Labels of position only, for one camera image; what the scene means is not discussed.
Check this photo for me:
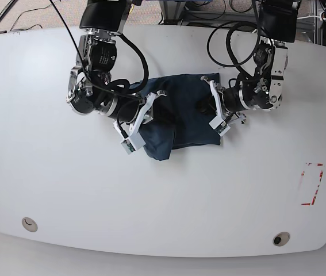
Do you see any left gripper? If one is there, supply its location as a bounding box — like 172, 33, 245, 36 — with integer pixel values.
195, 78, 246, 124

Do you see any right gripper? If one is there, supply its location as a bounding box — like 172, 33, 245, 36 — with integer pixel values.
105, 90, 177, 140

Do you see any dark blue t-shirt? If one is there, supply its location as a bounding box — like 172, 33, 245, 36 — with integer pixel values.
139, 74, 221, 161

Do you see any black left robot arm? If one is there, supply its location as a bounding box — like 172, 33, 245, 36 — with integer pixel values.
214, 1, 301, 124

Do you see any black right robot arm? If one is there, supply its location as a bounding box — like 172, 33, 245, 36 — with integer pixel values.
67, 1, 175, 141

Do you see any red tape rectangle marking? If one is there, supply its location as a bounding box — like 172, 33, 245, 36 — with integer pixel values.
298, 163, 324, 206

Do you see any right table grommet hole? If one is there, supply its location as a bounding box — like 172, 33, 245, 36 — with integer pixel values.
273, 232, 290, 247

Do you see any table grommet hole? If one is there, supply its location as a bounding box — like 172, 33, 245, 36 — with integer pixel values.
273, 232, 290, 247
22, 217, 38, 233

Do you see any left table grommet hole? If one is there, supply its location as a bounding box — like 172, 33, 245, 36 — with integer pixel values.
22, 217, 38, 233

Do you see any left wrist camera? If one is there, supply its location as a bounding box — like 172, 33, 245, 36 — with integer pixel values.
209, 115, 231, 137

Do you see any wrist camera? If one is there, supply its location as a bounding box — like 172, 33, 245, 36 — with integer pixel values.
121, 132, 145, 155
209, 115, 231, 137

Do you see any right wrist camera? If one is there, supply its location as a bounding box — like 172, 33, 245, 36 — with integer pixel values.
121, 132, 145, 155

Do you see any aluminium frame rail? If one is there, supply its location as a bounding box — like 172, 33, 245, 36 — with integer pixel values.
182, 11, 317, 33

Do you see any white cable on floor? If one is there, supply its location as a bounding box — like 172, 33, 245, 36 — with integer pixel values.
296, 11, 324, 24

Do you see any black cable on floor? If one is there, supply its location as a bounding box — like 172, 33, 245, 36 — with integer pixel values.
0, 0, 57, 33

